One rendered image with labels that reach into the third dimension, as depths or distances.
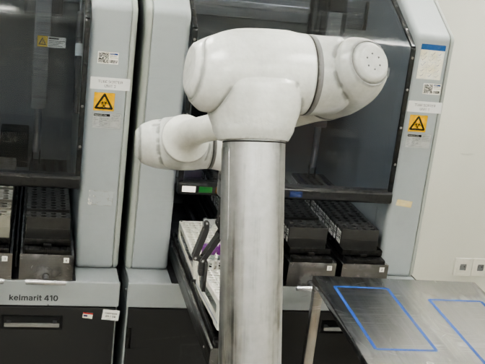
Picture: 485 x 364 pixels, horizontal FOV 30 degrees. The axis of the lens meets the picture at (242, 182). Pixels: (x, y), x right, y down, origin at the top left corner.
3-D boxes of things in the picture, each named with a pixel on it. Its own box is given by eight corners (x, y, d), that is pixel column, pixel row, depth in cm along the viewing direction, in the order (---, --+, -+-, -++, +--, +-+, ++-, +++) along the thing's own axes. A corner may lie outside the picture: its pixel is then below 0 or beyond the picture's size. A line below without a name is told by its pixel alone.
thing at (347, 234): (374, 248, 259) (377, 228, 258) (377, 250, 257) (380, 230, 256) (335, 246, 257) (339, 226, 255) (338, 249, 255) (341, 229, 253)
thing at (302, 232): (323, 245, 256) (326, 226, 254) (325, 248, 254) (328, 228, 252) (283, 244, 253) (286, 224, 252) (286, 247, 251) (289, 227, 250)
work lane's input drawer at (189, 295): (166, 259, 256) (169, 229, 253) (213, 261, 259) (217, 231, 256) (209, 389, 188) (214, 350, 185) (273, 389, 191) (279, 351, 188)
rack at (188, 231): (177, 241, 251) (178, 220, 249) (211, 243, 253) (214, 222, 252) (193, 284, 223) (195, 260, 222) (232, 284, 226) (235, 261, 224)
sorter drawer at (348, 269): (278, 209, 314) (281, 183, 311) (317, 210, 317) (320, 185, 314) (343, 294, 246) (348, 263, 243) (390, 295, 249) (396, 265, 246)
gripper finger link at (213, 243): (233, 227, 204) (228, 223, 204) (203, 266, 206) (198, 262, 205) (229, 221, 208) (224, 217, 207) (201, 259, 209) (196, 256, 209)
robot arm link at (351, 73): (354, 56, 160) (282, 51, 155) (403, 22, 143) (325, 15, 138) (358, 129, 157) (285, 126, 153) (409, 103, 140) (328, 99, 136)
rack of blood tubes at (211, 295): (194, 287, 221) (196, 263, 220) (234, 289, 223) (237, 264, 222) (217, 331, 193) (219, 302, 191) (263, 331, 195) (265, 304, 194)
